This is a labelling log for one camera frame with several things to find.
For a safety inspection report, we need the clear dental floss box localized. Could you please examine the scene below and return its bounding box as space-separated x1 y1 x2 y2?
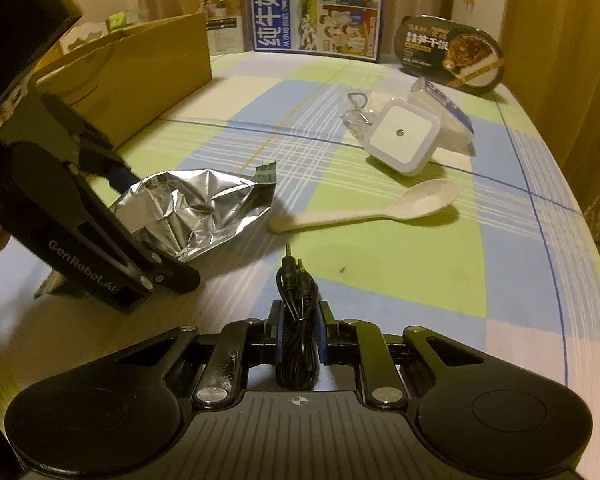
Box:
410 77 477 157

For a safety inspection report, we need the black instant rice bowl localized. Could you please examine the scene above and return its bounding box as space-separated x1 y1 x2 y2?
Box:
394 16 506 95

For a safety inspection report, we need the wooden door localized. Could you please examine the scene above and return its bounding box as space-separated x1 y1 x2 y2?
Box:
500 0 600 211

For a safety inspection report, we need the white product box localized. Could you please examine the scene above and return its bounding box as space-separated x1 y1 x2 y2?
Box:
182 0 246 53

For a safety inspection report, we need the silver green foil bag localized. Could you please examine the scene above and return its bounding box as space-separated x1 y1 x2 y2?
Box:
34 161 279 301

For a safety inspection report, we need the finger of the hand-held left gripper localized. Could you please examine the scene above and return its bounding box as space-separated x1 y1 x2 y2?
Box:
87 200 202 295
39 94 142 194

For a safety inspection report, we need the black audio cable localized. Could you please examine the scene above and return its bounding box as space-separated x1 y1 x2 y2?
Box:
275 242 326 391

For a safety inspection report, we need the brown cardboard box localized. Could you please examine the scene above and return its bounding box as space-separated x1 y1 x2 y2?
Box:
32 12 213 148

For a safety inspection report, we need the white cardboard hanger card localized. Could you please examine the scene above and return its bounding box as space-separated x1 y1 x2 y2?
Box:
60 22 106 53

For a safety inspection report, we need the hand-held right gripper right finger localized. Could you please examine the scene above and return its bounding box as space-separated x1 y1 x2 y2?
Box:
319 302 486 409

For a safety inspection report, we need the white plastic spoon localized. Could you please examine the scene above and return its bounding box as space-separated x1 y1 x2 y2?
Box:
269 178 460 235

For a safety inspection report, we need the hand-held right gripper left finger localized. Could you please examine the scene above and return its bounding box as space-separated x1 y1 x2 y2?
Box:
112 301 282 411

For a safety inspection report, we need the clear plastic clip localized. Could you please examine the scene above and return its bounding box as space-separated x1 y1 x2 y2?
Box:
342 91 386 141

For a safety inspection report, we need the white square night light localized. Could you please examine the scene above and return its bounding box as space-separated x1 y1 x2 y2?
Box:
365 100 441 176

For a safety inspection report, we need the blue milk carton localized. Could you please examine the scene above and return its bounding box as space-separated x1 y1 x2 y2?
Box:
247 0 386 63

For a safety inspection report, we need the checked tablecloth desktop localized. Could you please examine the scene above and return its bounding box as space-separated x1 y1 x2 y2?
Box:
0 52 600 461

